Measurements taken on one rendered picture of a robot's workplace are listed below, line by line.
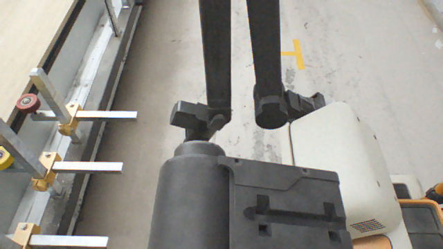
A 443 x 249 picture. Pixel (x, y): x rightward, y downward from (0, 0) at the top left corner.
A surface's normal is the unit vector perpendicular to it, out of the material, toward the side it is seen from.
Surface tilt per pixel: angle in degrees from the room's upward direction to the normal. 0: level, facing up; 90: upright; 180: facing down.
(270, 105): 90
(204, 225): 17
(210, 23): 90
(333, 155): 42
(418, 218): 0
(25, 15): 0
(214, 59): 90
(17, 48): 0
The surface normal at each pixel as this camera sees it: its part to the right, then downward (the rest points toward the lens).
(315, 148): -0.68, -0.46
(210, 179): 0.34, -0.57
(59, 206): -0.01, -0.61
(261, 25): -0.08, 0.80
